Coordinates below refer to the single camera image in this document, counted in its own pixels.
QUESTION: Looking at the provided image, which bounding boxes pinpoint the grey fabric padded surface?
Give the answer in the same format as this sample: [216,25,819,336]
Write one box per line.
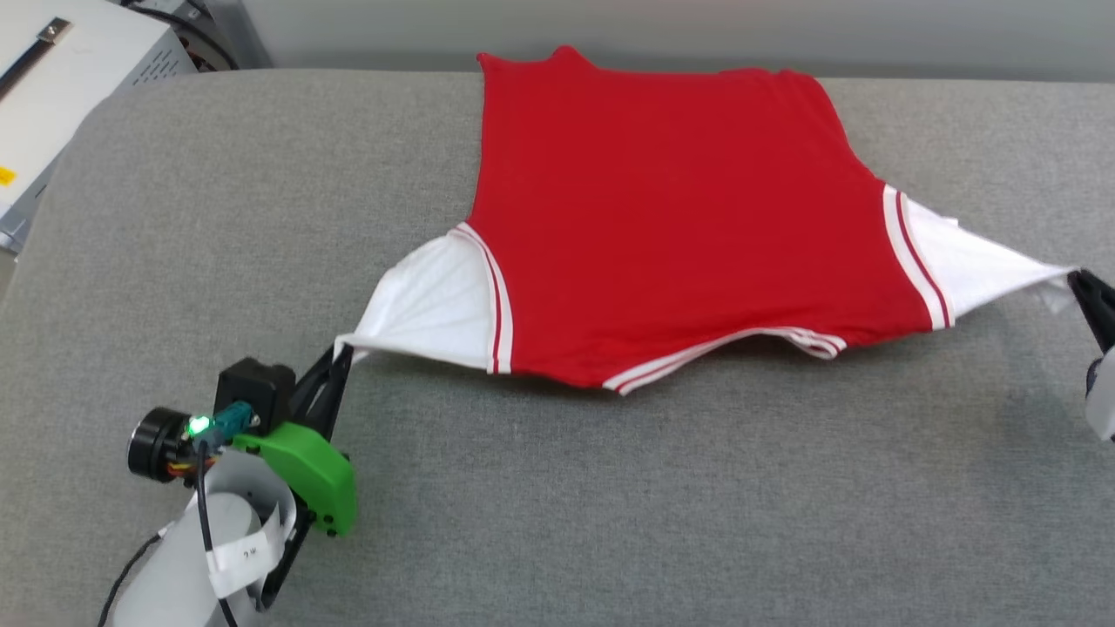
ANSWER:
[0,68,1115,627]

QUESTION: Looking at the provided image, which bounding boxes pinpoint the black box carry handle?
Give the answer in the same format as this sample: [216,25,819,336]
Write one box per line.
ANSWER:
[0,17,71,98]

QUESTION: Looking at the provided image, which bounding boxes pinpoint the white metal equipment box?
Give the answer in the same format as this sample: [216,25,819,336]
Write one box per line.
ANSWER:
[0,0,197,253]

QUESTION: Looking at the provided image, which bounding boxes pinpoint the left teal-plug black cable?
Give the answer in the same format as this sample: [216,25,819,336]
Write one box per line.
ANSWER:
[193,402,255,627]

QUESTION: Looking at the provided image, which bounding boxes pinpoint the red and white jersey shirt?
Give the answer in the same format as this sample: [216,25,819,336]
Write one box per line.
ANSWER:
[335,45,1081,397]

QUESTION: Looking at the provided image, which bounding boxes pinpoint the grey metal partition post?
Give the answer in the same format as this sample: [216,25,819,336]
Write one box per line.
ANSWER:
[205,0,275,69]

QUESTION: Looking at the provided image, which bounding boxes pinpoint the black power cable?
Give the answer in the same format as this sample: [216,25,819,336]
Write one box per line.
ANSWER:
[126,0,238,71]

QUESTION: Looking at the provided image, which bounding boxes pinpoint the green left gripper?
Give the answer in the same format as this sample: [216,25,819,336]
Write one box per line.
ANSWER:
[128,347,356,536]

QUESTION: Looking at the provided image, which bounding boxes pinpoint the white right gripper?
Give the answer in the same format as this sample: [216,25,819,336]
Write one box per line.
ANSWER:
[1067,270,1115,441]

